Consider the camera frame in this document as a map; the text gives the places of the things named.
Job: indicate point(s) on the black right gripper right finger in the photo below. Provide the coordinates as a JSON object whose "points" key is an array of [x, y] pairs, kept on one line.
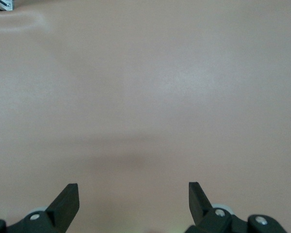
{"points": [[198, 208]]}

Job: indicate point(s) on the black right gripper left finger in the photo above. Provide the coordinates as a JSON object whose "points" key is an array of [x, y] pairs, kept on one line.
{"points": [[63, 208]]}

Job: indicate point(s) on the brown table mat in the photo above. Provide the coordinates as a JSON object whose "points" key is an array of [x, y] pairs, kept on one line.
{"points": [[145, 97]]}

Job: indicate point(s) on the aluminium frame profile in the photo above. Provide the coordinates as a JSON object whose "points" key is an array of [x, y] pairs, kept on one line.
{"points": [[1, 4]]}

